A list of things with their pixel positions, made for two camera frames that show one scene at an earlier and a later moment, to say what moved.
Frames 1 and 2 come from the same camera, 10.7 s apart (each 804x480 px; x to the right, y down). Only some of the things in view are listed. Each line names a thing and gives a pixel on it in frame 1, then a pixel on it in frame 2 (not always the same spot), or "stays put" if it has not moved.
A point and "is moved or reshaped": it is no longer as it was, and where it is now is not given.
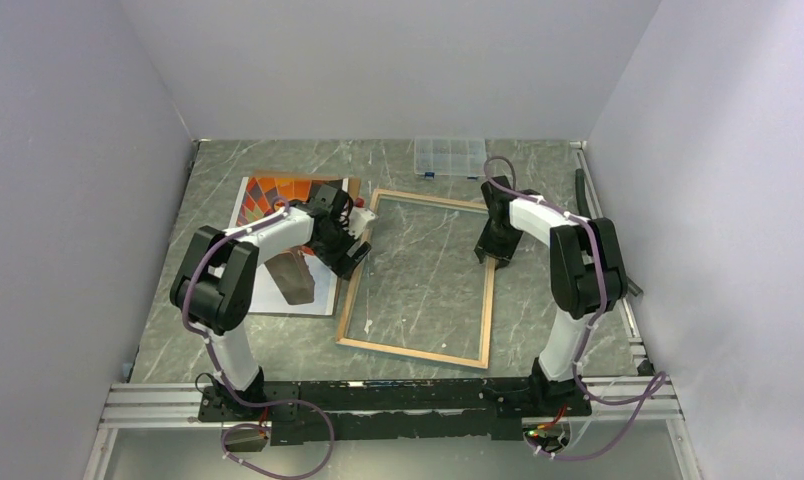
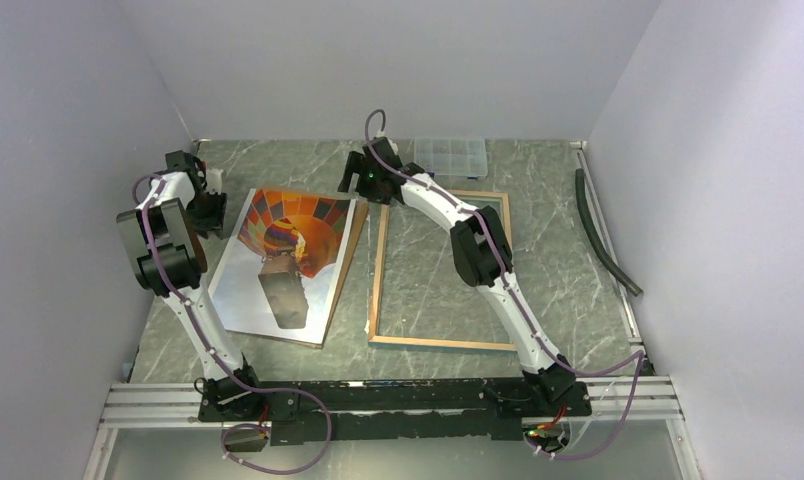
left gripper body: (335, 248) → (207, 211)
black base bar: (327, 410) stays put
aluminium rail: (177, 405) stays put
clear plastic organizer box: (450, 156) stays put
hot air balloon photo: (295, 281) is moved or reshaped
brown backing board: (355, 185) → (361, 212)
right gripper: (501, 254) → (359, 164)
